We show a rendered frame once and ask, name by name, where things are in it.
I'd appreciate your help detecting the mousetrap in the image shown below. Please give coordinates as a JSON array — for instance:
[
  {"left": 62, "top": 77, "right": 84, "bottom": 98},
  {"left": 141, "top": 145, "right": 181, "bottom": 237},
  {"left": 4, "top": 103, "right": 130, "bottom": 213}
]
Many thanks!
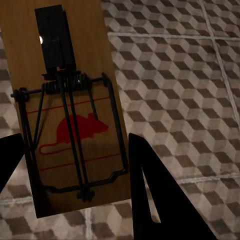
[{"left": 0, "top": 0, "right": 132, "bottom": 219}]

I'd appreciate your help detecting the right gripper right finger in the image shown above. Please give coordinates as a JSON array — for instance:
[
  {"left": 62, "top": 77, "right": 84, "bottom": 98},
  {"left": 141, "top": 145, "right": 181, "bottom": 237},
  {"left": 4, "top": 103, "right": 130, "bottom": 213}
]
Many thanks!
[{"left": 128, "top": 133, "right": 218, "bottom": 240}]

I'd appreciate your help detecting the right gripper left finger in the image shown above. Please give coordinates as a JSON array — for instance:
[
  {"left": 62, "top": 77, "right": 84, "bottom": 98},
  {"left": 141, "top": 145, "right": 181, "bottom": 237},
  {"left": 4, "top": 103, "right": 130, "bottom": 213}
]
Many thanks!
[{"left": 0, "top": 133, "right": 25, "bottom": 193}]

